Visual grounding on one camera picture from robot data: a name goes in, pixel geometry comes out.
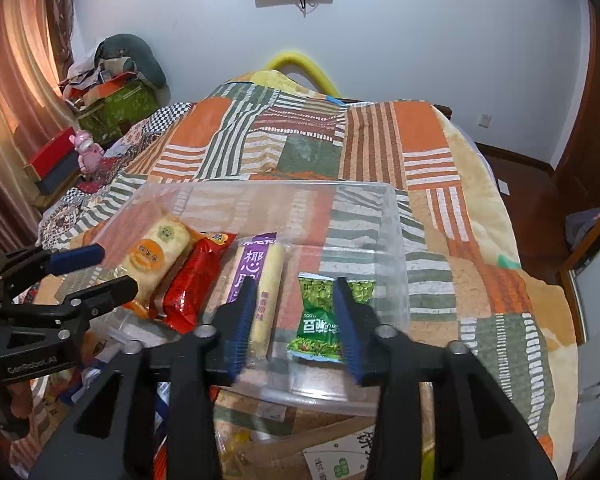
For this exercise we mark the patchwork printed blanket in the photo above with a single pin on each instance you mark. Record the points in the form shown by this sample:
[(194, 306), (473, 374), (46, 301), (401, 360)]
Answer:
[(380, 135)]

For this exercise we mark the pile of clothes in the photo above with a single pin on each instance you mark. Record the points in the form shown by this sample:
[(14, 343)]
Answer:
[(82, 72)]

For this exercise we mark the white paper sheet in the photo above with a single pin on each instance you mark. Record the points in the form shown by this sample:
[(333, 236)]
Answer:
[(503, 187)]

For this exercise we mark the yellow foam tube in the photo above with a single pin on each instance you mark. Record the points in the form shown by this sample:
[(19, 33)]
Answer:
[(305, 62)]

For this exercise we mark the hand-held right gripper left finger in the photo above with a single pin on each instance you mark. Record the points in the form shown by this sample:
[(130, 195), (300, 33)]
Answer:
[(241, 332)]

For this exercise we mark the green pea snack packet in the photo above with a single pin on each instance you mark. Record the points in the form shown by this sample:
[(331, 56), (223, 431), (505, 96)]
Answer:
[(316, 322)]

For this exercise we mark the green patterned box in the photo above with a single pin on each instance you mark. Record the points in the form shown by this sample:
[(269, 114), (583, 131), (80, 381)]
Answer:
[(117, 110)]

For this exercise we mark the red snack packet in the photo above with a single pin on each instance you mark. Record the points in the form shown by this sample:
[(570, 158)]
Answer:
[(195, 282)]

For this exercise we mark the yellow rice cracker packet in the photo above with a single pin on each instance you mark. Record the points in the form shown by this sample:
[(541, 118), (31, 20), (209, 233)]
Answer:
[(155, 250)]

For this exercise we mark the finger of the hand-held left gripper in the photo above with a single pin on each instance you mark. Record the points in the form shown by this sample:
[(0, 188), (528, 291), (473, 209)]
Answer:
[(75, 257), (107, 292)]

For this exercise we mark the red lidded box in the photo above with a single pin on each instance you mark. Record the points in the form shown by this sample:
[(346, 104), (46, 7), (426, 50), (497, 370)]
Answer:
[(52, 152)]

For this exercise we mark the wall socket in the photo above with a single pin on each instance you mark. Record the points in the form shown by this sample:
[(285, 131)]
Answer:
[(485, 120)]

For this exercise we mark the orange flat box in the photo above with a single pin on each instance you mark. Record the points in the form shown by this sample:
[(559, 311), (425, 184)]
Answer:
[(100, 87)]

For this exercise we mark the cardboard box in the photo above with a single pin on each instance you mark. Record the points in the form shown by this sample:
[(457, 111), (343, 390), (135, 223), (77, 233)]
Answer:
[(290, 440)]

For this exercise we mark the clear plastic container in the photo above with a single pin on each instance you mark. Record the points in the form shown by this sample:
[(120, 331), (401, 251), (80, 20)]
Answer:
[(305, 210)]

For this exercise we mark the pink toy rabbit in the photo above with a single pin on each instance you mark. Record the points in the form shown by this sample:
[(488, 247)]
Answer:
[(87, 152)]

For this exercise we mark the pink curtain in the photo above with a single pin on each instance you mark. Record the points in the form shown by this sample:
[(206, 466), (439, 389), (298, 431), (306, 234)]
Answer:
[(15, 85)]

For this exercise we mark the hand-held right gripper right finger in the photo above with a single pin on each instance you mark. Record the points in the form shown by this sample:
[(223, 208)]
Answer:
[(352, 332)]

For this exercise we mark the wooden wardrobe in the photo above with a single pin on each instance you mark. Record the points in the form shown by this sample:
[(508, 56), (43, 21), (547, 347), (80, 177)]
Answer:
[(597, 110)]

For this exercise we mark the purple white snack stick packet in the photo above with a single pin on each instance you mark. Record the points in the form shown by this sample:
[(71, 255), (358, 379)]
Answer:
[(268, 280)]

